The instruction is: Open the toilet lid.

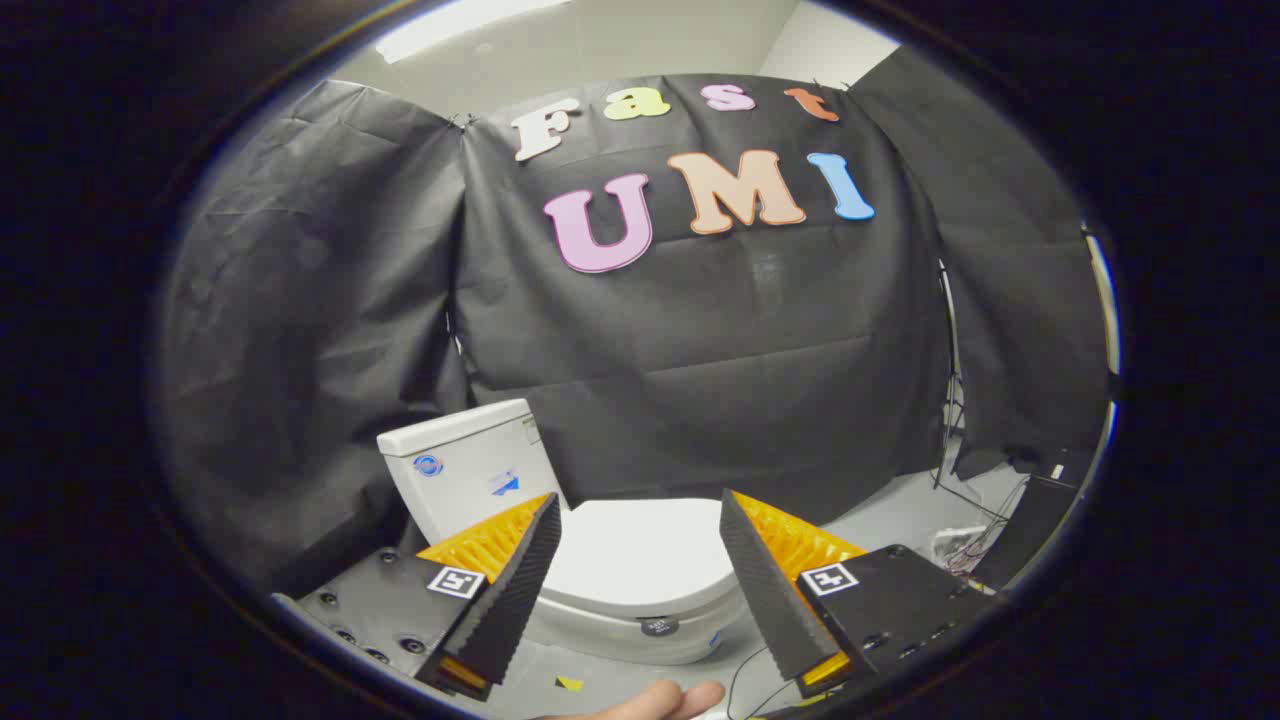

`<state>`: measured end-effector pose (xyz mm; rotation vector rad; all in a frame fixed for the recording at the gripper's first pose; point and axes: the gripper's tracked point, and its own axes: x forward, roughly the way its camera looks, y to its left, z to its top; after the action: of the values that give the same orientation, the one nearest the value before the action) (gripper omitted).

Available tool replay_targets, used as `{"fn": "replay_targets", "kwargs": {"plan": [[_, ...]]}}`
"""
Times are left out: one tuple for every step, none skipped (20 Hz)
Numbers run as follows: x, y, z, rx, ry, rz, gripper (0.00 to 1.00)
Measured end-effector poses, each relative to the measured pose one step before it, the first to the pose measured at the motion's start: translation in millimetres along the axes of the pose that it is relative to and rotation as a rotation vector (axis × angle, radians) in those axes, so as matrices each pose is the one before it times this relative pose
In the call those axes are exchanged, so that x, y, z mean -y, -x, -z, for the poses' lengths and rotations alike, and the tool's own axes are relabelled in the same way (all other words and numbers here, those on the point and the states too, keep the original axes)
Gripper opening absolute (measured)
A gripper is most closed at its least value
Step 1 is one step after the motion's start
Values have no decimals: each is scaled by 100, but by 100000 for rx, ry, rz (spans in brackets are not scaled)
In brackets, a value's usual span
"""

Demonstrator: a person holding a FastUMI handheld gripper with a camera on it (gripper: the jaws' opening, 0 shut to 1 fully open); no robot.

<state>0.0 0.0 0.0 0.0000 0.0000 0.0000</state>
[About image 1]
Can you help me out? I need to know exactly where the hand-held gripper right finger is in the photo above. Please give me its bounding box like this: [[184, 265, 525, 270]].
[[718, 488, 1006, 701]]

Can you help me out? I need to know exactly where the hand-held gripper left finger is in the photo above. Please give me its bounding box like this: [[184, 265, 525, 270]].
[[272, 492, 563, 703]]

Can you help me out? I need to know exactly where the white toilet lid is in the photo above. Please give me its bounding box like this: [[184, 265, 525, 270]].
[[540, 498, 747, 621]]

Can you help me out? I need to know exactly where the white toilet bowl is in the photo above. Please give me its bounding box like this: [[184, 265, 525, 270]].
[[522, 585, 753, 667]]

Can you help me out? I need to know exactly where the black backdrop cloth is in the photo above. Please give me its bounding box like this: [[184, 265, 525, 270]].
[[155, 45, 1111, 601]]

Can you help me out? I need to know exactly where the black box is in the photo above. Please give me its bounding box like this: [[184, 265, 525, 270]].
[[972, 472, 1086, 593]]

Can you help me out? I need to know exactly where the thin black floor cable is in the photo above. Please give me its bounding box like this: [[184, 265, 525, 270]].
[[724, 644, 796, 720]]

